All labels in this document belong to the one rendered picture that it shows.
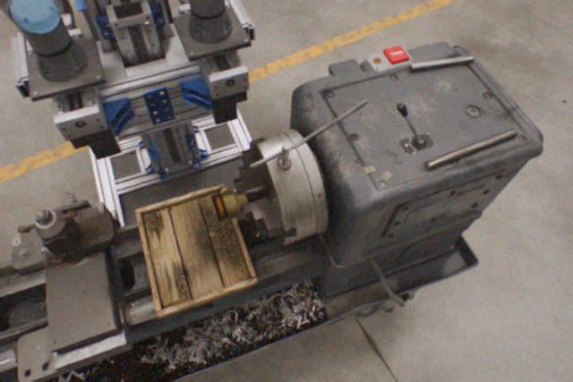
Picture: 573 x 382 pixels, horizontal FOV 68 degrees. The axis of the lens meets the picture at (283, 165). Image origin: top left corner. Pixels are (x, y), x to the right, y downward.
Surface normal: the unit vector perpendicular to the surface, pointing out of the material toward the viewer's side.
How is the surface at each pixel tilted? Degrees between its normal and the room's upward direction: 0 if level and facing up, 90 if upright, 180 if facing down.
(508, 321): 0
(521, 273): 0
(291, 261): 0
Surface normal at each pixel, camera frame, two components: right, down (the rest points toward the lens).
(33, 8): 0.11, -0.47
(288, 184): 0.18, -0.13
